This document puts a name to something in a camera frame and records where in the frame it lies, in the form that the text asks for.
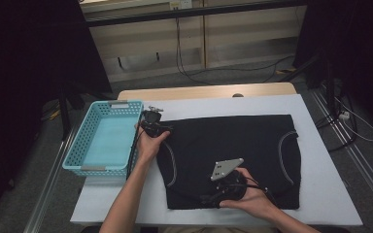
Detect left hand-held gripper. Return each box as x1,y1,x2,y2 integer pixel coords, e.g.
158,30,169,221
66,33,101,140
140,106,175,139

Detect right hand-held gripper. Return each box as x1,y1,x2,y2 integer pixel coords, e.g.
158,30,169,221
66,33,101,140
201,157,249,208

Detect dark knit vest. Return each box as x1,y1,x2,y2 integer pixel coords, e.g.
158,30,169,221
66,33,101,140
154,114,303,211

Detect light blue plastic basket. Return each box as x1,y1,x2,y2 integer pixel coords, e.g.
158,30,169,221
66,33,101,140
61,99,147,180

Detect person's left hand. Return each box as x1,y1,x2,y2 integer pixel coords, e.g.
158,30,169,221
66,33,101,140
135,124,172,164

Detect person's right hand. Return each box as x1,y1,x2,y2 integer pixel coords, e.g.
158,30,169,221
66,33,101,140
219,167,275,221

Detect black stand legs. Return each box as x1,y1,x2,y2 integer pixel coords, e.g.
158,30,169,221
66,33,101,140
280,52,338,108
57,82,118,140

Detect yellow black floor tape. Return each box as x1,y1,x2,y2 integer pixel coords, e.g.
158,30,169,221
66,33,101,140
42,109,62,121
276,66,297,75

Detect black metal bar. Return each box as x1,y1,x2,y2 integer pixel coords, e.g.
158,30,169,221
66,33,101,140
84,0,309,28

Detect beige wooden cabinet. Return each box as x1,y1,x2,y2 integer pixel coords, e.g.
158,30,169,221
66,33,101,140
79,0,307,83

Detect black curtain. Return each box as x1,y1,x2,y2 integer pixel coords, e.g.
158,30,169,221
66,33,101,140
292,0,373,137
0,0,113,224

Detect left hand-held gripper cable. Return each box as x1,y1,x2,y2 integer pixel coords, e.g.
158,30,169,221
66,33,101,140
125,127,145,181

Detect hand-held gripper cable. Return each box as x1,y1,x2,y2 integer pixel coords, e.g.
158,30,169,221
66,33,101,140
125,127,145,181
239,183,278,207

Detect right hand-held gripper cable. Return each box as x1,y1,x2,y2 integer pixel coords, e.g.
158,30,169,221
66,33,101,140
239,183,278,207

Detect black wall cable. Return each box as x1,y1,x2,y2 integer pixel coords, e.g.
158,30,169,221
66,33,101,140
174,17,295,79
176,17,278,86

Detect white wall outlet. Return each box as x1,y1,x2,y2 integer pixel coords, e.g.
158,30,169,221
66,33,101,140
169,0,193,10

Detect aluminium floor rail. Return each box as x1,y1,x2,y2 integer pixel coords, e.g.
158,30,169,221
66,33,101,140
310,86,373,212
22,129,79,233

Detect black floor cable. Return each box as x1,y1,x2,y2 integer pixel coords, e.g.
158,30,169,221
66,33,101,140
315,93,358,153

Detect white floor cable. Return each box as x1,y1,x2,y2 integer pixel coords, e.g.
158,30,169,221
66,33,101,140
334,96,373,143

